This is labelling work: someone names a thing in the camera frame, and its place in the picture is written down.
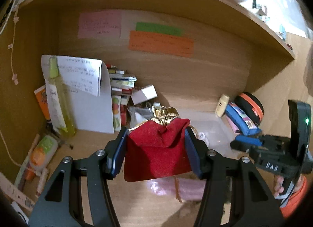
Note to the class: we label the white paper folder stand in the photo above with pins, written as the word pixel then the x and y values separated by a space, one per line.
pixel 87 89

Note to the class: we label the blue patterned pencil pouch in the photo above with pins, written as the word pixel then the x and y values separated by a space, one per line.
pixel 241 120

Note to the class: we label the orange sticky note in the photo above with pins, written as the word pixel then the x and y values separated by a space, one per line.
pixel 161 43

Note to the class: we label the small white cardboard box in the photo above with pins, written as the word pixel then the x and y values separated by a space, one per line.
pixel 144 94

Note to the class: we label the white drawstring pouch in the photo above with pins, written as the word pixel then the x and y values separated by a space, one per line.
pixel 139 115

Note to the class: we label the black orange round case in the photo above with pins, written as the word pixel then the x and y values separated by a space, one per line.
pixel 251 106

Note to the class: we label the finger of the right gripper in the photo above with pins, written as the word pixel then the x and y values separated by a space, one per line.
pixel 242 146
pixel 248 140

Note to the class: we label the red velvet pouch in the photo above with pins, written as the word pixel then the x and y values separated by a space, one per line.
pixel 156 147

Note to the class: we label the fruit pattern card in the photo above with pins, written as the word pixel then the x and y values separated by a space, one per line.
pixel 116 111

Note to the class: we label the cream lotion bottle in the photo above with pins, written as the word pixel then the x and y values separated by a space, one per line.
pixel 222 105

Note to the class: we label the pink macaron case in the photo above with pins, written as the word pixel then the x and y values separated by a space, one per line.
pixel 201 136

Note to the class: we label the pink flat pouch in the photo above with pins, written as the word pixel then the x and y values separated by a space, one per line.
pixel 234 128

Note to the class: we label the orange booklet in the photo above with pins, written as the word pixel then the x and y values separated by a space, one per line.
pixel 41 96

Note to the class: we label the white paper box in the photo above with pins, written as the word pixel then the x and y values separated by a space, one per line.
pixel 15 194

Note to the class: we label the pink sticky note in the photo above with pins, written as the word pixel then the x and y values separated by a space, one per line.
pixel 98 25

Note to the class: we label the orange green lotion tube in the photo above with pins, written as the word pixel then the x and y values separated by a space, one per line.
pixel 41 156

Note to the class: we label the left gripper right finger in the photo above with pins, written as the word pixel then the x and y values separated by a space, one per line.
pixel 252 203

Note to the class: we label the person's right hand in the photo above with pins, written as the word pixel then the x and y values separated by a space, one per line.
pixel 278 185

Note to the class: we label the orange sleeve forearm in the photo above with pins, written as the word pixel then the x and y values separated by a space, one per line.
pixel 295 199

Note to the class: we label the yellow-green spray bottle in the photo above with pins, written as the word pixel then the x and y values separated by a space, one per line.
pixel 59 110

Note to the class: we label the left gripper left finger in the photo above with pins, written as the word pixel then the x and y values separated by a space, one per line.
pixel 60 203

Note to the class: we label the clear plastic storage bin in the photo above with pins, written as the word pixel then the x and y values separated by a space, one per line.
pixel 215 129

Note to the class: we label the stack of books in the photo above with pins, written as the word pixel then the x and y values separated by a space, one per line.
pixel 121 84

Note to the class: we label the lip balm stick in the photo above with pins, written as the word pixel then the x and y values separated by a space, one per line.
pixel 42 182

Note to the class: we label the green sticky note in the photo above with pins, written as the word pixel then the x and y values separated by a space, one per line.
pixel 158 28

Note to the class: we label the white round charger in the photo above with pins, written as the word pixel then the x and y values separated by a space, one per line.
pixel 20 212

